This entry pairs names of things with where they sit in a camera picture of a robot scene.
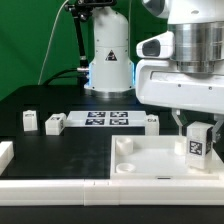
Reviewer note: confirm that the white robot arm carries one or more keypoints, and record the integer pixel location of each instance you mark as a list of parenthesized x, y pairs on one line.
[(183, 68)]

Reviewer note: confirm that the white U-shaped fence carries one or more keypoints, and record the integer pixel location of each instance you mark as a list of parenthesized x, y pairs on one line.
[(111, 192)]

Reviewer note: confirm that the white square tabletop part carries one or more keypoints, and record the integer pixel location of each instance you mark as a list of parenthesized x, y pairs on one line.
[(160, 157)]

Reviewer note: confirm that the white marker base plate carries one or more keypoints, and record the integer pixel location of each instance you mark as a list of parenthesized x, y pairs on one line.
[(105, 119)]

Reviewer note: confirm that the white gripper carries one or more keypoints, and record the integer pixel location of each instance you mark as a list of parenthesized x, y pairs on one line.
[(159, 83)]

